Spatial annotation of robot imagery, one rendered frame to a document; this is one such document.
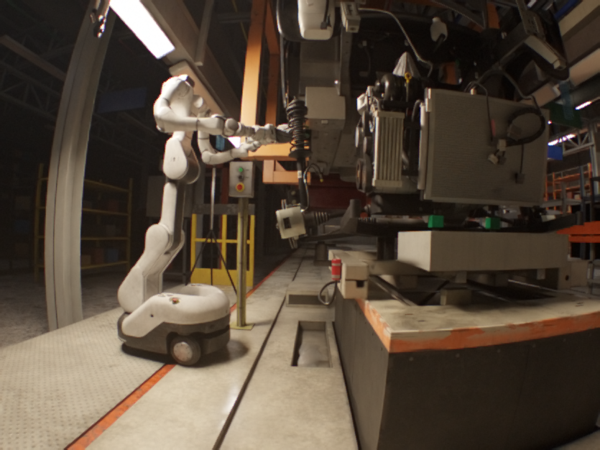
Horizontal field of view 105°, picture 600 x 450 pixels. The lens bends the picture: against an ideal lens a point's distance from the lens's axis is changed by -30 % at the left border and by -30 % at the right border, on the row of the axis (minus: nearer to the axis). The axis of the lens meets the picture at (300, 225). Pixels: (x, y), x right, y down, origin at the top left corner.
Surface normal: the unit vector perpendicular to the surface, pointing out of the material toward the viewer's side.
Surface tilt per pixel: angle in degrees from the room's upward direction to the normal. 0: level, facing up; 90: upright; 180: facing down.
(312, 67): 130
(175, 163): 89
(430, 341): 90
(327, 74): 124
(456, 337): 90
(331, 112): 90
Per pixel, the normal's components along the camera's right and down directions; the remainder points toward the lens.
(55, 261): -0.04, -0.03
